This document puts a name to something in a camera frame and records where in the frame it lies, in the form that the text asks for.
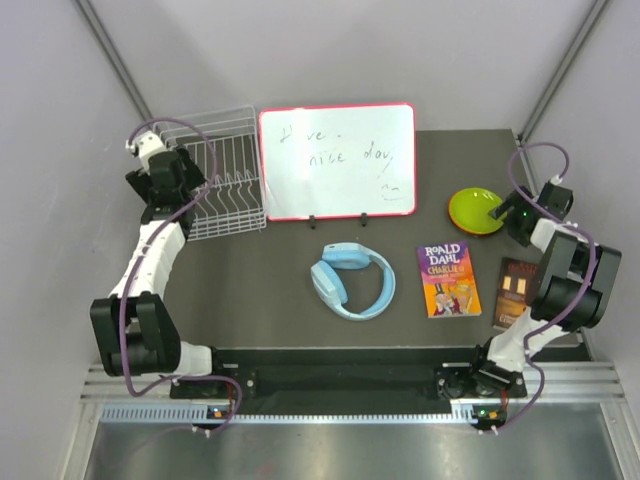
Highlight pink framed whiteboard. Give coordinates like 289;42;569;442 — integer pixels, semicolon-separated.
258;103;417;221

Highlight lime green plate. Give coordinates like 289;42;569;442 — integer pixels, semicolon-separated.
448;187;503;213

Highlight grey slotted cable duct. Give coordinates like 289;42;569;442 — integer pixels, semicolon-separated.
99;403;501;426

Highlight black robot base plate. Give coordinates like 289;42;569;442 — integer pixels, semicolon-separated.
169;344;531;404

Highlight dark brown book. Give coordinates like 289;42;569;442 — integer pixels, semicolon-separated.
492;257;538;330

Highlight purple Roald Dahl book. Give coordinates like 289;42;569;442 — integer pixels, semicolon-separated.
416;241;482;318

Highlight light blue headphones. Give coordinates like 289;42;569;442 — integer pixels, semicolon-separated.
310;242;397;322

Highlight orange plate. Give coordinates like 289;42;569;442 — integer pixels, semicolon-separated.
448;210;504;236

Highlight white wire dish rack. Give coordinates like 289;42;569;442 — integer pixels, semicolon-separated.
152;105;266;241

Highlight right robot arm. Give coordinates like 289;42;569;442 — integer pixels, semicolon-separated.
466;182;622;396

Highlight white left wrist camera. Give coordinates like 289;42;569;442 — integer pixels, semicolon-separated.
125;131;167;172

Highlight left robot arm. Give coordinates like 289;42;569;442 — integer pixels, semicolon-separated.
90;148;227;397

